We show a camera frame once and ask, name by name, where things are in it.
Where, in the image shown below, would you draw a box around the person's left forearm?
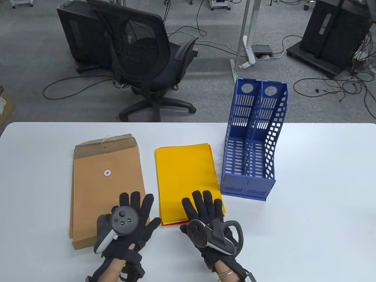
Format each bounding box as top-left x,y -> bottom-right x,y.
98,258 -> 125,282

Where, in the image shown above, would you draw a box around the blue plastic file holder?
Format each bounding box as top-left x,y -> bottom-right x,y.
220,77 -> 289,202

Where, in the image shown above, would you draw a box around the black floor cable loop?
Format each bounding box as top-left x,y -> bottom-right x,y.
43,75 -> 118,100

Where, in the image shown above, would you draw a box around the stack of yellow cardstock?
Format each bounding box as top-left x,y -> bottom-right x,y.
155,143 -> 226,225

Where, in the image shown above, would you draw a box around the stack of red cardstock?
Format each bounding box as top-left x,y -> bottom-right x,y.
160,206 -> 225,226

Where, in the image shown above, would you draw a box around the brown document pouch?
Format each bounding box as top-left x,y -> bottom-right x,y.
72,144 -> 151,251
69,138 -> 140,239
70,135 -> 141,244

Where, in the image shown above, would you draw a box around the person's right forearm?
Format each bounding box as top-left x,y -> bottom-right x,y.
214,260 -> 237,282

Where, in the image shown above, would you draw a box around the black computer tower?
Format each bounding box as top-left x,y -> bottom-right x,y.
56,0 -> 113,74

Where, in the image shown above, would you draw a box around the person's right hand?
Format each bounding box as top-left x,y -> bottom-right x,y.
180,190 -> 240,272

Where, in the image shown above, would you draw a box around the black equipment cabinet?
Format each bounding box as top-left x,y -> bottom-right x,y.
300,0 -> 372,68

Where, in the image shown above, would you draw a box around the white metal desk leg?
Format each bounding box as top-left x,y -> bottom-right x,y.
230,0 -> 259,81

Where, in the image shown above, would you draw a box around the cardboard box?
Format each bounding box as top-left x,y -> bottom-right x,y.
0,85 -> 14,127

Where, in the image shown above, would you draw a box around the black mesh office chair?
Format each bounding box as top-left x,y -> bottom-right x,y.
88,0 -> 199,122

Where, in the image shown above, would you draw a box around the tangle of black cables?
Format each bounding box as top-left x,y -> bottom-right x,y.
293,29 -> 376,121

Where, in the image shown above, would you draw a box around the black wheeled platform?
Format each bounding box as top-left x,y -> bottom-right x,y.
286,41 -> 353,79

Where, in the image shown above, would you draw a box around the person's left hand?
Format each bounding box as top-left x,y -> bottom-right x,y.
95,191 -> 162,263

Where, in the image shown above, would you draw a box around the black floor box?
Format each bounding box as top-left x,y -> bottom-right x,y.
252,44 -> 274,57

